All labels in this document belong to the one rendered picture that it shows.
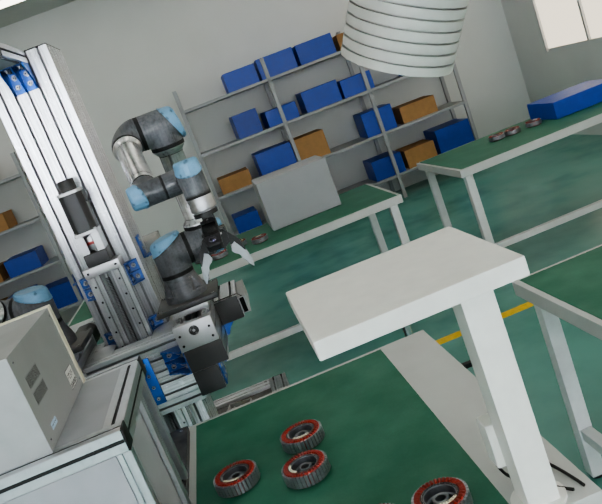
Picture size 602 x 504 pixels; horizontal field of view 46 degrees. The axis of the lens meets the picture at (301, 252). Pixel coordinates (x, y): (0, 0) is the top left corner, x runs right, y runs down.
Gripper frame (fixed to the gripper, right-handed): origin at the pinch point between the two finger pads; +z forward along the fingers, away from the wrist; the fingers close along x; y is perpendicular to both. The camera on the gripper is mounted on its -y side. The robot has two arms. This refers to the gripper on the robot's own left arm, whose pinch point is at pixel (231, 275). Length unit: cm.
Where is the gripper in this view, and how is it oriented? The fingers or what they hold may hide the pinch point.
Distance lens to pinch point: 205.4
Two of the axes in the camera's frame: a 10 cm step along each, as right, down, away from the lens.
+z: 3.5, 9.1, 2.2
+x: -9.3, 3.7, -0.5
